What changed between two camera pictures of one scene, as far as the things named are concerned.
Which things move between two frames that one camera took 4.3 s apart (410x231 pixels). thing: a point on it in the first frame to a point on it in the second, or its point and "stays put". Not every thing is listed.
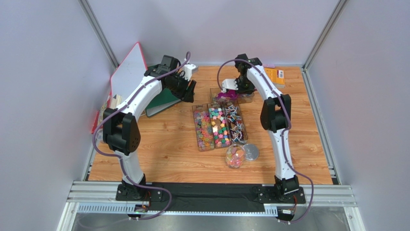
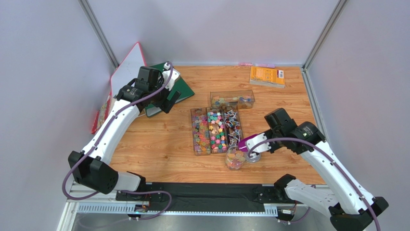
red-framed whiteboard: x=130 y=73 stays put
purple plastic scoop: x=229 y=94 to x=242 y=146
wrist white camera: x=229 y=83 to x=259 y=147
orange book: x=276 y=75 stays put
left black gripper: x=189 y=96 to x=168 y=104
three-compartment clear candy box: x=218 y=125 stays put
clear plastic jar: x=235 y=154 stays put
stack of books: x=112 y=102 stays put
